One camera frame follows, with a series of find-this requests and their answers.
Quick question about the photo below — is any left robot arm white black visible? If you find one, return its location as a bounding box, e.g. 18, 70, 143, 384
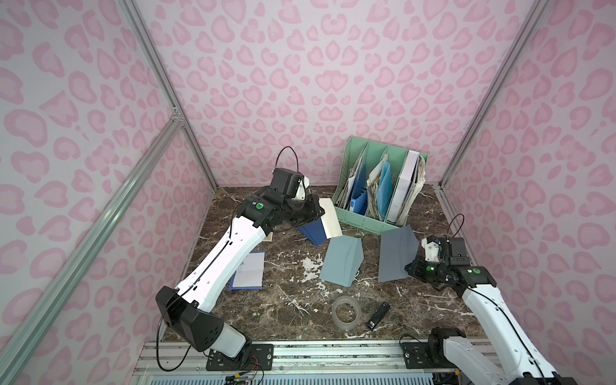
156, 188, 325, 360

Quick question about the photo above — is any beige letter paper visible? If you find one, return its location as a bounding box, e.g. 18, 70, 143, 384
319, 197, 343, 239

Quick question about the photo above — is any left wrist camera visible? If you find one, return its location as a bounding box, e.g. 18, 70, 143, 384
268, 168, 309, 202

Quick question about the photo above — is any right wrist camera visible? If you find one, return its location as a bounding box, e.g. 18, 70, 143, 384
421, 236, 470, 265

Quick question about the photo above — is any white letter paper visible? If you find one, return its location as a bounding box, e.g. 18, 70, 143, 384
228, 251, 265, 291

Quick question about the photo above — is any green file organizer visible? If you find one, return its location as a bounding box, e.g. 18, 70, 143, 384
332, 136, 428, 234

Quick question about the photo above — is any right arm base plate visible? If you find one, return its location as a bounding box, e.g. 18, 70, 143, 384
399, 341, 457, 370

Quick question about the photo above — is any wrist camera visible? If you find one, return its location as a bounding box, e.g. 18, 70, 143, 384
268, 168, 309, 202
421, 236, 470, 265

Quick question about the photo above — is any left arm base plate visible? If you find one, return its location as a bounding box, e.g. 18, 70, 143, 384
206, 343, 274, 372

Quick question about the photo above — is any blue folder in organizer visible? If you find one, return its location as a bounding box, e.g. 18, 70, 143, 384
376, 160, 393, 221

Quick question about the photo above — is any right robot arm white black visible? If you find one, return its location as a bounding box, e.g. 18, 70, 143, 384
405, 256, 577, 384

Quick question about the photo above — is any clear tape roll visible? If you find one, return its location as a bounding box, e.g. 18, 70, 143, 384
331, 296, 363, 331

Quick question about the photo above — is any light blue envelope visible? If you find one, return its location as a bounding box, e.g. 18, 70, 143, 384
319, 236, 364, 287

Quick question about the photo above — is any aluminium rail front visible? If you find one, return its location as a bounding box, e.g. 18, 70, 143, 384
129, 338, 501, 379

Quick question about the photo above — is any dark blue envelope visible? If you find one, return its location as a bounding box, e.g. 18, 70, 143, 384
298, 219, 327, 246

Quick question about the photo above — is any grey envelope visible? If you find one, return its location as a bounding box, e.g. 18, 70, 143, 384
378, 226, 419, 282

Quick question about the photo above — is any small black stapler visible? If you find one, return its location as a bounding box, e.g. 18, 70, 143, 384
366, 303, 391, 331

